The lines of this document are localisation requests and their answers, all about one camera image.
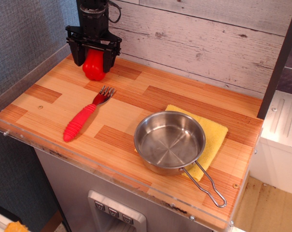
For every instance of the orange object bottom left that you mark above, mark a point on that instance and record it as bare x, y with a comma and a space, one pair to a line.
16, 227

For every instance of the fork with red handle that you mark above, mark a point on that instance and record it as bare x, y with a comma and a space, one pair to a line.
77, 123

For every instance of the clear acrylic guard rail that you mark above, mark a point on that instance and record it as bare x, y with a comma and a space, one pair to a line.
195, 74

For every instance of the white toy appliance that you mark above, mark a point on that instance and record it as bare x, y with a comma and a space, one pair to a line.
272, 159

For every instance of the yellow folded cloth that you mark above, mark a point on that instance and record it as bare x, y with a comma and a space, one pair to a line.
215, 134

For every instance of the steel pot with wire handle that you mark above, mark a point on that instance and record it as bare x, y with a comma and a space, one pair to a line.
171, 143

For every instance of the silver dispenser panel with buttons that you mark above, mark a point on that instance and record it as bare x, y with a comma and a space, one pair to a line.
112, 216

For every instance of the grey toy fridge cabinet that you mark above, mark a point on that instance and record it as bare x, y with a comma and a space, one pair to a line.
71, 185

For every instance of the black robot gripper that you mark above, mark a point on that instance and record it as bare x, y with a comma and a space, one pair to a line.
94, 33

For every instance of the dark right support post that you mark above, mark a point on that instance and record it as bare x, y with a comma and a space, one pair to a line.
276, 74

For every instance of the red bell pepper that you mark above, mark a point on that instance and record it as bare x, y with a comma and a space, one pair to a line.
93, 66

